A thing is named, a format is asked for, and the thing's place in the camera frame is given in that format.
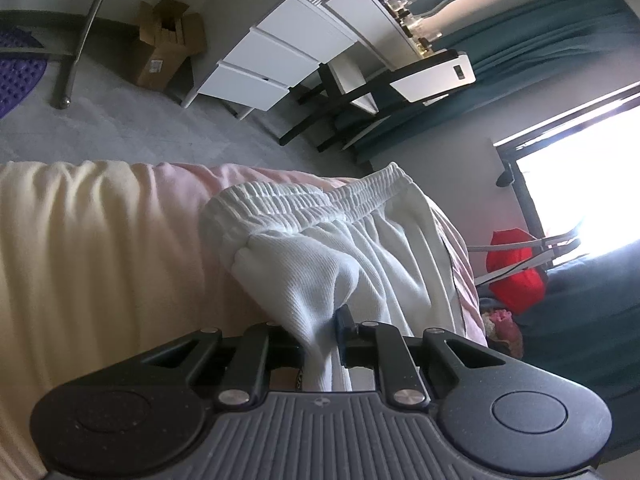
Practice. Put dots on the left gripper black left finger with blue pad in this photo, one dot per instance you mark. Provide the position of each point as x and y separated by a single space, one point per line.
262 348

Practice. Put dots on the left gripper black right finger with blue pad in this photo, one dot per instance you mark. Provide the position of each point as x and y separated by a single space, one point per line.
381 348

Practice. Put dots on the white sweat garment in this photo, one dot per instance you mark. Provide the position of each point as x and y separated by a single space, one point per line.
377 245

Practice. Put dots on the pile of colourful clothes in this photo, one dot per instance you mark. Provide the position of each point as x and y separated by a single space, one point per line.
503 334

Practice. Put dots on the pink striped bed sheet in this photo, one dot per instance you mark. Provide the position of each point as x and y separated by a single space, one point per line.
100 262

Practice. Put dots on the white black chair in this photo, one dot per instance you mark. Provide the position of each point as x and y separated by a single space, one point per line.
354 105

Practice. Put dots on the chrome curved floor stand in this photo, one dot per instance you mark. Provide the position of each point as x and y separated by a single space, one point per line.
70 58

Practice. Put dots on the white drawer desk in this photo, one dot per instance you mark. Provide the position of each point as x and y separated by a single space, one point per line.
258 50

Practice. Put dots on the cardboard box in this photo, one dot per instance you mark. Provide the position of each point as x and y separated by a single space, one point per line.
167 36

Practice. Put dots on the purple spiky mat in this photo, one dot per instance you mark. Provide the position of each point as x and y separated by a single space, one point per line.
18 76

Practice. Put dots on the dark teal curtain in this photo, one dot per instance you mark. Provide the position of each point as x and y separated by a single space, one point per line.
510 52

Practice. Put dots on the window with black frame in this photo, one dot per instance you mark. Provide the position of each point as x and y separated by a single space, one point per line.
579 172

